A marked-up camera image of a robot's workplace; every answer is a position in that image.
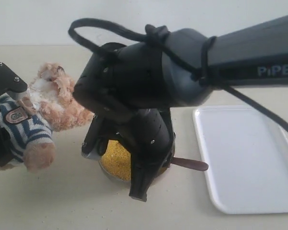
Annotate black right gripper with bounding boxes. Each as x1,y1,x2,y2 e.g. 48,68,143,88
83,107,175,201

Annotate teddy bear striped sweater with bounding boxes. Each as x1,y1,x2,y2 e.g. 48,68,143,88
0,63,94,173

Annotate dark wooden spoon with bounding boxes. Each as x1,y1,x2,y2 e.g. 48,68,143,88
171,157,209,172

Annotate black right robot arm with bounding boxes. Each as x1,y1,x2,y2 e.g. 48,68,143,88
68,15,288,202

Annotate metal bowl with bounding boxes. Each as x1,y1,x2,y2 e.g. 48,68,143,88
98,134,176,184

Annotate yellow millet grains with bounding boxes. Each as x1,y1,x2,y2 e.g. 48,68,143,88
99,140,168,182

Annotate white rectangular tray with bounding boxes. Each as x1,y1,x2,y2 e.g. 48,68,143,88
192,105,288,214

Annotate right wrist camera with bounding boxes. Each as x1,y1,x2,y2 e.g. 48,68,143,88
81,115,109,161

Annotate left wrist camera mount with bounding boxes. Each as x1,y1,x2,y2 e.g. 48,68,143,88
0,62,27,100

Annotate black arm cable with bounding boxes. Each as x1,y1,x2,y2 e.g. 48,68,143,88
68,18,288,142

